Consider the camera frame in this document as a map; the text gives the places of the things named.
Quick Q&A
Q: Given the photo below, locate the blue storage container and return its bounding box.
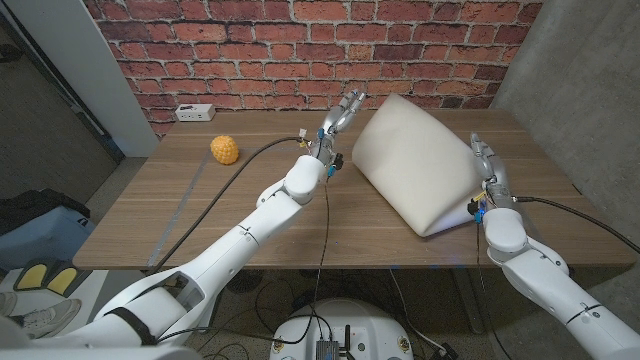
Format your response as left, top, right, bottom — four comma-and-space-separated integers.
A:
0, 206, 96, 271

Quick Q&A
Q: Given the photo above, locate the grey table leg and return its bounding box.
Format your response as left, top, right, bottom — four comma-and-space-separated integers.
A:
452, 269, 486, 335

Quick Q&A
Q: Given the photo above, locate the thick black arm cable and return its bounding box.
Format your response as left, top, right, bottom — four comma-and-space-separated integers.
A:
512, 195, 640, 255
147, 136, 306, 275

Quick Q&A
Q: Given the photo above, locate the black round floor object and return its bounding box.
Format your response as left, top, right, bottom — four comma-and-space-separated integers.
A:
227, 269, 264, 295

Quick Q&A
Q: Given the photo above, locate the white wall panel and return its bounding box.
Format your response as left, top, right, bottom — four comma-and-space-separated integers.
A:
4, 0, 160, 159

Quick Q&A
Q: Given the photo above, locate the black yellow slipper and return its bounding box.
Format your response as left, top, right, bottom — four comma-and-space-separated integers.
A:
45, 265, 81, 296
13, 258, 51, 292

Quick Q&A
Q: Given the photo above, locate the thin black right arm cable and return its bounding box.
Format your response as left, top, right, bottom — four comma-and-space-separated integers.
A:
474, 222, 514, 360

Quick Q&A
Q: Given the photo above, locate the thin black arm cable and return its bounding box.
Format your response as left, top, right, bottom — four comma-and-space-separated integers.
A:
474, 222, 514, 360
154, 174, 332, 346

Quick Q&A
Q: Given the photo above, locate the small grey electronics box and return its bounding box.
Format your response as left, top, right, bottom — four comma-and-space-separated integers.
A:
314, 338, 342, 360

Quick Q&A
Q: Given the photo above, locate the red brick printed backdrop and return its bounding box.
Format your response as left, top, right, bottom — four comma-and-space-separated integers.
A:
82, 0, 546, 139

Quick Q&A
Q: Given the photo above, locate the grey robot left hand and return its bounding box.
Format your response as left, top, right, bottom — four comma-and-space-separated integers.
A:
309, 89, 367, 166

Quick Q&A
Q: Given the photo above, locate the cream memory foam sheet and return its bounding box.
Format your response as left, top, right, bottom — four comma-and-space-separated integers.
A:
351, 92, 485, 238

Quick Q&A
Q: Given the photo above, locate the black bag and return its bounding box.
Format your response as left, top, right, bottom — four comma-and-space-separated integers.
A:
0, 188, 91, 235

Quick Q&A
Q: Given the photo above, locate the black antenna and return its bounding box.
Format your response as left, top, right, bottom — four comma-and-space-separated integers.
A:
342, 324, 357, 360

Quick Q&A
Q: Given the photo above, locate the white power strip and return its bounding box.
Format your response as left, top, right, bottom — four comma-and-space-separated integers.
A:
174, 103, 217, 123

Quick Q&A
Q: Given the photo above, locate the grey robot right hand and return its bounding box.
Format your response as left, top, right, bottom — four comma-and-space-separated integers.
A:
468, 131, 516, 211

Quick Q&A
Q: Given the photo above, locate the grey sneaker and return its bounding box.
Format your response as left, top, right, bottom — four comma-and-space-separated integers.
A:
9, 298, 82, 340

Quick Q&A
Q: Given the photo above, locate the white robot torso base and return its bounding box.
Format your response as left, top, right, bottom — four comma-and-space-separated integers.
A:
269, 298, 415, 360

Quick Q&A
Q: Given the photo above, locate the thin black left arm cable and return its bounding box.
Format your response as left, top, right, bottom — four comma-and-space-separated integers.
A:
154, 174, 332, 346

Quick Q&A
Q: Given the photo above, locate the yellow toy pineapple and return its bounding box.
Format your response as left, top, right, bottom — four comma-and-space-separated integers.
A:
209, 135, 240, 166

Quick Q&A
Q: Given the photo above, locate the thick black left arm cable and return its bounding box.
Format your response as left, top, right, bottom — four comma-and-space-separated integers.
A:
147, 136, 306, 275

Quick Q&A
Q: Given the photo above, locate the white floor cable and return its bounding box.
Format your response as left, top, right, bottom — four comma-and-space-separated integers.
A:
388, 268, 447, 354

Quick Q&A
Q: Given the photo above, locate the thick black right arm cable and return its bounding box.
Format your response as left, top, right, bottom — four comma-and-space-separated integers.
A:
512, 195, 640, 255

